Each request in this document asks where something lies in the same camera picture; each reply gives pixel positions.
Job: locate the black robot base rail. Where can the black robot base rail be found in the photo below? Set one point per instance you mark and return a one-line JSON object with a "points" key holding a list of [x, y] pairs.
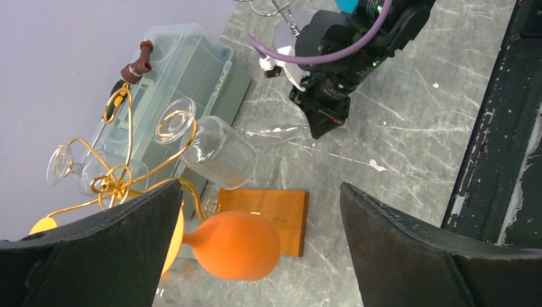
{"points": [[497, 194]]}

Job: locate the silver wire cup rack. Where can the silver wire cup rack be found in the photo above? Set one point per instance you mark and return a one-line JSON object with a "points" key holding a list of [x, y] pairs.
{"points": [[293, 21]]}

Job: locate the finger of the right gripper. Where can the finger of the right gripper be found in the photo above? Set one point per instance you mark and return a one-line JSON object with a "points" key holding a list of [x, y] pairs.
{"points": [[321, 123]]}

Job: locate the gold wire wine glass rack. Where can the gold wire wine glass rack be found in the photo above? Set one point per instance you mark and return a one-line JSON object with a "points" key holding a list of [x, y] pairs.
{"points": [[288, 209]]}

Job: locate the clear wine glass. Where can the clear wine glass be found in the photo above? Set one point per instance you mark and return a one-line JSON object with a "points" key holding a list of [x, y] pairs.
{"points": [[61, 165]]}

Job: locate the small clear cup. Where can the small clear cup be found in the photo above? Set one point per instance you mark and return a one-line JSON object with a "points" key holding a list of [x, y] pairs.
{"points": [[274, 131]]}

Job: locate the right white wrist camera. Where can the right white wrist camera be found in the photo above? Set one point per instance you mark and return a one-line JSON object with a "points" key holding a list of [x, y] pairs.
{"points": [[275, 68]]}

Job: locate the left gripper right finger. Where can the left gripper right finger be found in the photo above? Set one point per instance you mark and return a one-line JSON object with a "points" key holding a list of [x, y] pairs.
{"points": [[400, 260]]}

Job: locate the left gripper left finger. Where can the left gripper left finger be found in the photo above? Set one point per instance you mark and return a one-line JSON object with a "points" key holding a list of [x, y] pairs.
{"points": [[112, 258]]}

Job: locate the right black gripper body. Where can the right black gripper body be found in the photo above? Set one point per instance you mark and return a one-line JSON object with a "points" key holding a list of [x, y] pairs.
{"points": [[326, 97]]}

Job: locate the clear stemless glass front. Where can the clear stemless glass front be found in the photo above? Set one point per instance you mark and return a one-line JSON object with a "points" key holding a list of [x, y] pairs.
{"points": [[209, 146]]}

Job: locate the brown pipe fitting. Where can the brown pipe fitting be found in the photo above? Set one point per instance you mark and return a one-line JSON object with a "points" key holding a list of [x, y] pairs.
{"points": [[133, 72]]}

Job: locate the blue plastic wine glass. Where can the blue plastic wine glass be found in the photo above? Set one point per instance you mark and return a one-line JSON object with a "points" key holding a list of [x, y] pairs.
{"points": [[347, 6]]}

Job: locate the clear plastic storage box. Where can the clear plastic storage box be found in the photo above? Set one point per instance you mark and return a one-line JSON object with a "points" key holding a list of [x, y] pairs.
{"points": [[185, 64]]}

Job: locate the black yellow screwdriver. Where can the black yellow screwdriver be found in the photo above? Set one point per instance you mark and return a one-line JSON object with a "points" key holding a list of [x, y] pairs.
{"points": [[120, 95]]}

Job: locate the orange plastic wine glass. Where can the orange plastic wine glass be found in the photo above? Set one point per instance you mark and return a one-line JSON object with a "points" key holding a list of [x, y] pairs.
{"points": [[236, 246]]}

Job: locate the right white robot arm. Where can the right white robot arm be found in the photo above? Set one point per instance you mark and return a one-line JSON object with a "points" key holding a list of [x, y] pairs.
{"points": [[330, 32]]}

